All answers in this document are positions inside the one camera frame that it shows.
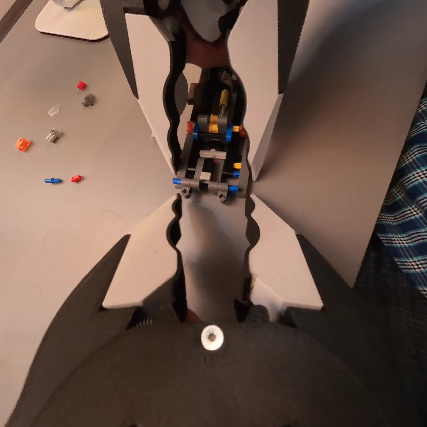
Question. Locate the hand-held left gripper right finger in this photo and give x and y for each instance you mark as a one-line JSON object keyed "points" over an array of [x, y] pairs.
{"points": [[283, 267]]}

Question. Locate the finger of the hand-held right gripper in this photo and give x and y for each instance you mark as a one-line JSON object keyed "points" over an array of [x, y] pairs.
{"points": [[146, 66], [257, 66]]}

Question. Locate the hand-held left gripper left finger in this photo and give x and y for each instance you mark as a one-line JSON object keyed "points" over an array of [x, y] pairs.
{"points": [[140, 267]]}

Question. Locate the black lego model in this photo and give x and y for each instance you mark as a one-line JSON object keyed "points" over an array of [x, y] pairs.
{"points": [[213, 133]]}

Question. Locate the red lego bush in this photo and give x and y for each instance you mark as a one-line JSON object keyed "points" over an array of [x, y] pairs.
{"points": [[81, 85]]}

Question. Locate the dark grey lego connector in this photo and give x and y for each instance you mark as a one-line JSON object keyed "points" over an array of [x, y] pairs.
{"points": [[89, 100]]}

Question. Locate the red lego pin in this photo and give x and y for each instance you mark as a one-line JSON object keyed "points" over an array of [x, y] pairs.
{"points": [[76, 178]]}

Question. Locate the light grey lego connector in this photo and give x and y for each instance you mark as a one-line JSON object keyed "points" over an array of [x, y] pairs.
{"points": [[53, 135]]}

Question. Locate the blue lego pin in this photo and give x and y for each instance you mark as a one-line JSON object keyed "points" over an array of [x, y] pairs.
{"points": [[52, 180]]}

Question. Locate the orange lego connector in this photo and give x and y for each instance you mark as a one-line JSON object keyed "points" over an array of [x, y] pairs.
{"points": [[22, 144]]}

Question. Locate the person's right hand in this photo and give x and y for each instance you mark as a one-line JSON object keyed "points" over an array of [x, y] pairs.
{"points": [[206, 53]]}

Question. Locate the white book stand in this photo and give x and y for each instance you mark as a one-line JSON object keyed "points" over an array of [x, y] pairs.
{"points": [[73, 26]]}

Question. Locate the clear plastic scrap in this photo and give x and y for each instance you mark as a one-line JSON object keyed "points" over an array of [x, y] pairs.
{"points": [[55, 110]]}

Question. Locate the dark grey pants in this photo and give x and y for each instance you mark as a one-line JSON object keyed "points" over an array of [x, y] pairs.
{"points": [[400, 317]]}

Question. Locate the blue plaid shirt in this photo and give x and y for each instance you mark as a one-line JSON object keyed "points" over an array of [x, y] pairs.
{"points": [[407, 200]]}

